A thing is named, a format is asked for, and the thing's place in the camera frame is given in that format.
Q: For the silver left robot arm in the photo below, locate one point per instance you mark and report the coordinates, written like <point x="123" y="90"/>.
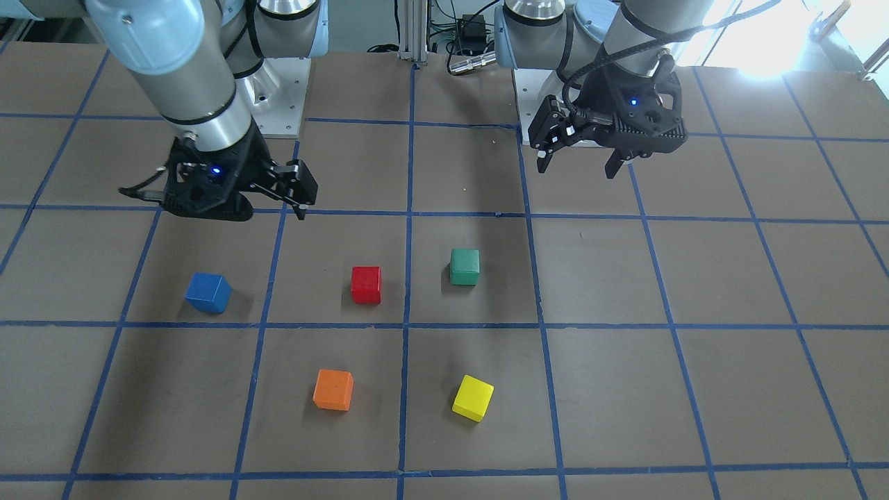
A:
<point x="570" y="38"/>

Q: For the black camera mount wrist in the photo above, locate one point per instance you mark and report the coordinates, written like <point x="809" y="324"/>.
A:
<point x="198" y="184"/>
<point x="646" y="111"/>

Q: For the red wooden block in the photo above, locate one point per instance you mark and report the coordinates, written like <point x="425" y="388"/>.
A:
<point x="366" y="285"/>

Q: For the yellow wooden block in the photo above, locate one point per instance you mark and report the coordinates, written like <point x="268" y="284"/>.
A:
<point x="473" y="398"/>

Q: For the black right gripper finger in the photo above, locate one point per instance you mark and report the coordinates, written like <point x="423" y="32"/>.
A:
<point x="301" y="211"/>

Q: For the black power adapter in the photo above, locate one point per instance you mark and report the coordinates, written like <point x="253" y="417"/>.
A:
<point x="472" y="33"/>

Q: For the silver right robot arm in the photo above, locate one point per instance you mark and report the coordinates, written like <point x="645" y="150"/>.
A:
<point x="202" y="66"/>

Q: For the aluminium extrusion post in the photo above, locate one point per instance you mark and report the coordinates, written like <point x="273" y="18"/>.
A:
<point x="413" y="31"/>

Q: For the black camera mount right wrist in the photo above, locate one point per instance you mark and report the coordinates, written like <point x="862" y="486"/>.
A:
<point x="198" y="184"/>

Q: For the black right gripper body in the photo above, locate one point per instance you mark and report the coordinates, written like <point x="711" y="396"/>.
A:
<point x="251" y="161"/>

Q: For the green wooden block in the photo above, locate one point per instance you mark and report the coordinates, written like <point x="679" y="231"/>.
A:
<point x="464" y="267"/>

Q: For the orange wooden block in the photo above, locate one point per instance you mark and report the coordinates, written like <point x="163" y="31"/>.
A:
<point x="333" y="389"/>

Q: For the blue wooden block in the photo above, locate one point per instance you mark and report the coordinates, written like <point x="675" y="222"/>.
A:
<point x="209" y="293"/>

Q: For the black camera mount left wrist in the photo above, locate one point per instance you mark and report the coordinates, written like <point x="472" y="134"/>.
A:
<point x="646" y="111"/>

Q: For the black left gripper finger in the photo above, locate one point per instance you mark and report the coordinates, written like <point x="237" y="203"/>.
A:
<point x="614" y="164"/>
<point x="544" y="157"/>

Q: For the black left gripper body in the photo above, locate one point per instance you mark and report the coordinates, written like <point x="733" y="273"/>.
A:
<point x="597" y="99"/>

